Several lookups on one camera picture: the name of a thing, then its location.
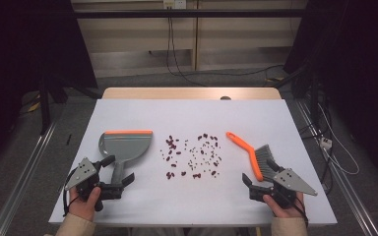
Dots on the aluminium floor rail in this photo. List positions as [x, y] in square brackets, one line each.
[347, 196]
[23, 183]

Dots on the small black stick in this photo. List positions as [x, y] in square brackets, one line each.
[68, 139]

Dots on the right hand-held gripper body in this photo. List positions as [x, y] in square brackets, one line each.
[292, 182]

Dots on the scatter of red beans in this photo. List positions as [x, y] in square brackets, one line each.
[170, 142]

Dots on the wooden table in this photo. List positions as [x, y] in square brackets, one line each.
[177, 93]

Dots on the black horizontal bar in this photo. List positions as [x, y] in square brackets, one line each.
[144, 13]

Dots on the person's left hand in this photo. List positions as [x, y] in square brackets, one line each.
[82, 206]

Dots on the person's right hand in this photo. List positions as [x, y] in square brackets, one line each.
[287, 212]

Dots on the white wall socket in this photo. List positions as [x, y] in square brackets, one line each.
[174, 4]

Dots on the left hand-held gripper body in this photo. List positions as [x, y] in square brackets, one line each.
[80, 175]

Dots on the black metal stand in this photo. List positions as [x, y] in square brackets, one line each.
[45, 108]
[313, 98]

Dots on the orange brush with grey bristles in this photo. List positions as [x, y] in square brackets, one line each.
[251, 154]

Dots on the dark curtain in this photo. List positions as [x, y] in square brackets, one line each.
[367, 65]
[13, 49]

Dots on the grey dustpan with orange edge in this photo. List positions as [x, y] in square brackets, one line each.
[128, 147]

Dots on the yellow floor tape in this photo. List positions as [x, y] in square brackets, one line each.
[34, 106]

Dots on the round table grommet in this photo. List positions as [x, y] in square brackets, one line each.
[225, 97]

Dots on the white power strip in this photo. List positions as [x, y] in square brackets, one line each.
[326, 143]

